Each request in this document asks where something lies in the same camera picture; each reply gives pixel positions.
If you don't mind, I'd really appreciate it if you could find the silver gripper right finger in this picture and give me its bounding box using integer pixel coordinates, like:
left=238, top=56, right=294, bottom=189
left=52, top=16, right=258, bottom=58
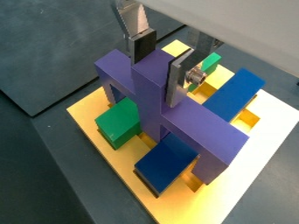
left=164, top=29, right=222, bottom=108

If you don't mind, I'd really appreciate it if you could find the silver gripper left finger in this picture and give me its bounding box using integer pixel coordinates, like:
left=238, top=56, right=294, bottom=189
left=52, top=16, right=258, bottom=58
left=114, top=0, right=156, bottom=65

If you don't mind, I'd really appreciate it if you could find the purple three-legged block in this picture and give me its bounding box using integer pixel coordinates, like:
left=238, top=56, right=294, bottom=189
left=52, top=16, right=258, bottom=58
left=95, top=49, right=249, bottom=184

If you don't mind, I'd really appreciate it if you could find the yellow slotted board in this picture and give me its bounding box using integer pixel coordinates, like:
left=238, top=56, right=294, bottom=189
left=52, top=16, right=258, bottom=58
left=66, top=38, right=299, bottom=224

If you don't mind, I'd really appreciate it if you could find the green bar block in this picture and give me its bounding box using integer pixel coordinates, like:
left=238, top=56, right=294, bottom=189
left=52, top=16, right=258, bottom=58
left=95, top=50, right=223, bottom=151

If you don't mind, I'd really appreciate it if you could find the blue bar block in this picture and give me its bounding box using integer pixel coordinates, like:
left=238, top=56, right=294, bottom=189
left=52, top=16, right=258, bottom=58
left=135, top=69, right=266, bottom=195

